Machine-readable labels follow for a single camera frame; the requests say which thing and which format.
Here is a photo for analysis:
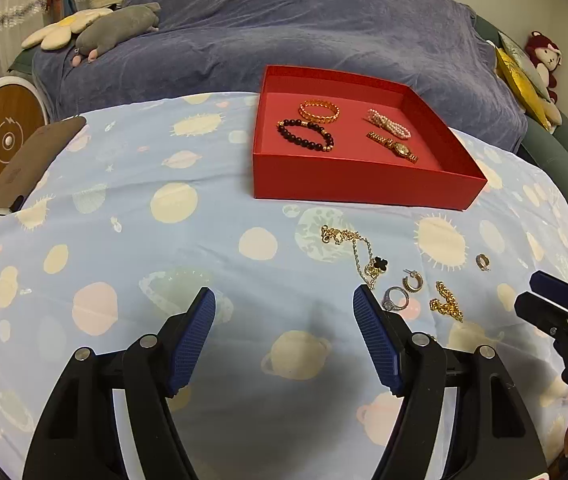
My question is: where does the red monkey plush toy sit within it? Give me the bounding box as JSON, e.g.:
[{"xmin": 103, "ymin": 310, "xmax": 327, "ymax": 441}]
[{"xmin": 525, "ymin": 30, "xmax": 562, "ymax": 104}]

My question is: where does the grey plush toy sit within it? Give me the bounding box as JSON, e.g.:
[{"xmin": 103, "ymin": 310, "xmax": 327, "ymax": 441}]
[{"xmin": 71, "ymin": 2, "xmax": 162, "ymax": 67}]

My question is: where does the white flower plush cushion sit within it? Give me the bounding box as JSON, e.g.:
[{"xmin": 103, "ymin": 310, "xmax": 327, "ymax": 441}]
[{"xmin": 22, "ymin": 8, "xmax": 112, "ymax": 51}]

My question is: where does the planet print light-blue cloth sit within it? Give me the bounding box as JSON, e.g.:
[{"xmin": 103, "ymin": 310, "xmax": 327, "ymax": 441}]
[{"xmin": 0, "ymin": 93, "xmax": 568, "ymax": 479}]

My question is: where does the green bed frame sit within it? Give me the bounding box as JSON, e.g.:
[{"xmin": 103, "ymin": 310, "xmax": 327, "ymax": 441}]
[{"xmin": 462, "ymin": 14, "xmax": 568, "ymax": 203}]

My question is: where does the red jewelry tray box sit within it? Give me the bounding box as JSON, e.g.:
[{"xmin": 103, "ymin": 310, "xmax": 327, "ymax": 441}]
[{"xmin": 252, "ymin": 65, "xmax": 487, "ymax": 210}]

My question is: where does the gold clover pendant necklace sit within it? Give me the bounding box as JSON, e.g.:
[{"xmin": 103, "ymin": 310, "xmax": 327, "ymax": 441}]
[{"xmin": 318, "ymin": 224, "xmax": 390, "ymax": 291}]

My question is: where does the grey silver cushion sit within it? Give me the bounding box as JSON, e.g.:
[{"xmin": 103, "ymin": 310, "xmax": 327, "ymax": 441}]
[{"xmin": 498, "ymin": 31, "xmax": 563, "ymax": 126}]

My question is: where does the small gold chain bracelet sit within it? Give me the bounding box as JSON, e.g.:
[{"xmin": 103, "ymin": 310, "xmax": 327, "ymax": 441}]
[{"xmin": 428, "ymin": 280, "xmax": 465, "ymax": 324}]

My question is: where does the pearl bracelet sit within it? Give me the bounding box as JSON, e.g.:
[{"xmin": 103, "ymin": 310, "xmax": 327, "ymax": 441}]
[{"xmin": 363, "ymin": 107, "xmax": 414, "ymax": 142}]

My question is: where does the brown card tag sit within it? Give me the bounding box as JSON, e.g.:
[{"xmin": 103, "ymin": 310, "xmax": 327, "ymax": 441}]
[{"xmin": 0, "ymin": 116, "xmax": 86, "ymax": 214}]

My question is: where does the gold hoop earring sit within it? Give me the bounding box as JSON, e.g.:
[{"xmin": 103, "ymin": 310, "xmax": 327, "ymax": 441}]
[{"xmin": 402, "ymin": 269, "xmax": 424, "ymax": 294}]

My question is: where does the gold wrist watch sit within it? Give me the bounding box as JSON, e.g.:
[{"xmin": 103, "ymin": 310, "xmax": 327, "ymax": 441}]
[{"xmin": 366, "ymin": 131, "xmax": 418, "ymax": 164}]

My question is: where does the gold cushion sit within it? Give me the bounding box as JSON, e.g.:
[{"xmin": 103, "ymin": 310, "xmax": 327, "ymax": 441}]
[{"xmin": 496, "ymin": 48, "xmax": 553, "ymax": 132}]

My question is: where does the silver ring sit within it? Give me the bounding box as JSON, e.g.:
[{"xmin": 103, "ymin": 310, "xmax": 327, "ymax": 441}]
[{"xmin": 380, "ymin": 285, "xmax": 411, "ymax": 313}]

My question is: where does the black bead bracelet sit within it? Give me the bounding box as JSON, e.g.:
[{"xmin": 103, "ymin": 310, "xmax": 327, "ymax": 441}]
[{"xmin": 275, "ymin": 117, "xmax": 337, "ymax": 154}]

